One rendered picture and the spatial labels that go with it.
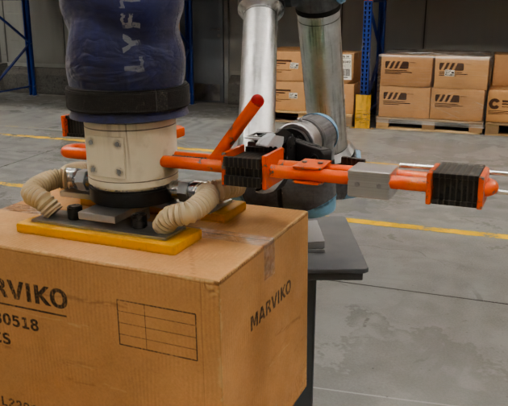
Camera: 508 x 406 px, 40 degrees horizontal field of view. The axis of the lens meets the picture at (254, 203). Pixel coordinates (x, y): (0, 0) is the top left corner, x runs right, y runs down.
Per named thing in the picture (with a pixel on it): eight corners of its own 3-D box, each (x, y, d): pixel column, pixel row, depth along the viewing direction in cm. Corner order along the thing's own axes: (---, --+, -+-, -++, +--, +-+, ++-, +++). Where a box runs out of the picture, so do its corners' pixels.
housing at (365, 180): (346, 196, 113) (347, 170, 112) (357, 187, 119) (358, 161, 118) (389, 200, 111) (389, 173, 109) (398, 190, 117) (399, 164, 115)
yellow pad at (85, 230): (15, 233, 130) (13, 207, 129) (51, 217, 139) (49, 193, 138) (174, 257, 117) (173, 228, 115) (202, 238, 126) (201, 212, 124)
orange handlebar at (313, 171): (12, 157, 141) (10, 139, 140) (102, 131, 167) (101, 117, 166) (495, 205, 104) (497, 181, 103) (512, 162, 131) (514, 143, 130)
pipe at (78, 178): (21, 211, 131) (18, 181, 129) (101, 180, 153) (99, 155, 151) (180, 233, 118) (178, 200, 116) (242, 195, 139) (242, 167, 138)
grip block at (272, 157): (219, 187, 121) (218, 153, 119) (243, 174, 130) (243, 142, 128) (264, 192, 118) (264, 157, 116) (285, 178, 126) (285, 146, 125)
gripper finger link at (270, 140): (232, 143, 122) (252, 151, 130) (264, 147, 119) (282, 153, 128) (235, 126, 122) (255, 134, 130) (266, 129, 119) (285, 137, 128)
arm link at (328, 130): (342, 155, 154) (340, 109, 152) (324, 167, 143) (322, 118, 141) (301, 155, 158) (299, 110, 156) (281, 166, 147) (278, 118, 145)
